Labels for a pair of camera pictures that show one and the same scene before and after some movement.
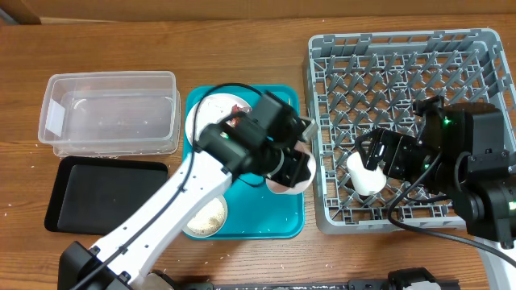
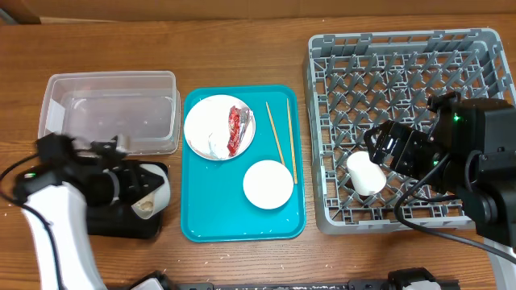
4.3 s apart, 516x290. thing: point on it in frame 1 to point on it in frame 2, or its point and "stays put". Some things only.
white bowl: [301, 146] to [268, 184]
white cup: [366, 182] stays put
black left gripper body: [291, 167] to [131, 185]
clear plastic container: [108, 113] stays put
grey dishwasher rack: [360, 82] stays put
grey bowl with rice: [208, 219] to [151, 204]
